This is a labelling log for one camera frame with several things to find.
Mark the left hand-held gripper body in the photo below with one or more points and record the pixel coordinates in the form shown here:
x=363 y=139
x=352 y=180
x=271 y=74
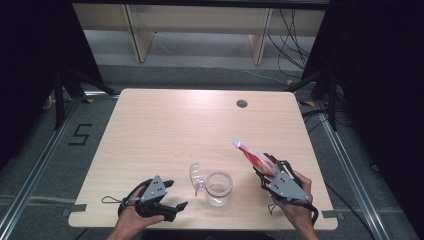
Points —
x=154 y=190

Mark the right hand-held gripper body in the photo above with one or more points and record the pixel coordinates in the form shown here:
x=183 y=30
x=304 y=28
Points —
x=288 y=188

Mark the red and white plastic bag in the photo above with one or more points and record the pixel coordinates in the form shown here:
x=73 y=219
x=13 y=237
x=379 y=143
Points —
x=256 y=158

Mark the clear jar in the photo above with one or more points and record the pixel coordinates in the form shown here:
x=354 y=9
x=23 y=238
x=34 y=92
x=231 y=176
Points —
x=218 y=190

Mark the person's right hand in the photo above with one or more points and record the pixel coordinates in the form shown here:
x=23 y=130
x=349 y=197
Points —
x=298 y=213

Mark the person's left hand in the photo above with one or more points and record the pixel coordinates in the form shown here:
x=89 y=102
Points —
x=133 y=220

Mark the clear hinged jar lid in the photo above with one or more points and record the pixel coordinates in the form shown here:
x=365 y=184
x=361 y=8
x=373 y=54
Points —
x=197 y=176

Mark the grey table grommet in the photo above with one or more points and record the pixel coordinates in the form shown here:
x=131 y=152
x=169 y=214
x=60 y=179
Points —
x=242 y=103

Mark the black metal stand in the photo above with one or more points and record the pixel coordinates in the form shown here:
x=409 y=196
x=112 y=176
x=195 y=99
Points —
x=331 y=100
x=59 y=100

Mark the black curtain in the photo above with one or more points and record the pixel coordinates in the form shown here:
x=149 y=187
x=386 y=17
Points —
x=383 y=83
x=30 y=66

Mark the light wooden shelving unit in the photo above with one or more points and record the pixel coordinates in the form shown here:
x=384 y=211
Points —
x=200 y=20

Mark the metal floor rail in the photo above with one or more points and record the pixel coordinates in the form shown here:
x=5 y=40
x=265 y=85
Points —
x=36 y=166
x=346 y=160

